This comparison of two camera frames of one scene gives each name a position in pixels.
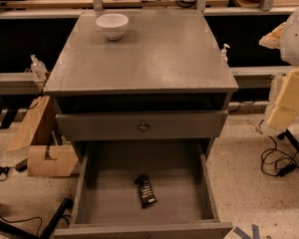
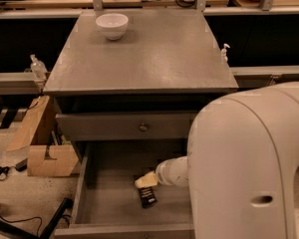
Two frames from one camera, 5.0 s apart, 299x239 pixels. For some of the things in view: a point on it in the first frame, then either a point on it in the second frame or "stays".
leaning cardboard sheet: (25, 133) stays
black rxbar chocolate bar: (146, 193) stays
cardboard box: (63, 165) stays
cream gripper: (296, 40) -> (163, 174)
